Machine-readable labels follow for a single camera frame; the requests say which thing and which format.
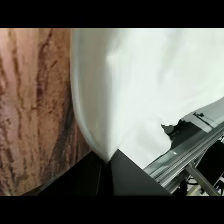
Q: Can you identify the white shirt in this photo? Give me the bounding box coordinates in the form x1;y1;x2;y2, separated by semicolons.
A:
69;27;224;170

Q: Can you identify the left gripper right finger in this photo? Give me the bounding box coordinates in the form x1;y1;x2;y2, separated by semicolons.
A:
108;149;173;197

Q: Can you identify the silver frame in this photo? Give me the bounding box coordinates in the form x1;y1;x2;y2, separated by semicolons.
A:
143;97;224;197

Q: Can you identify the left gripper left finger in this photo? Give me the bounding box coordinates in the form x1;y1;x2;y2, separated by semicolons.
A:
37;151;110;197

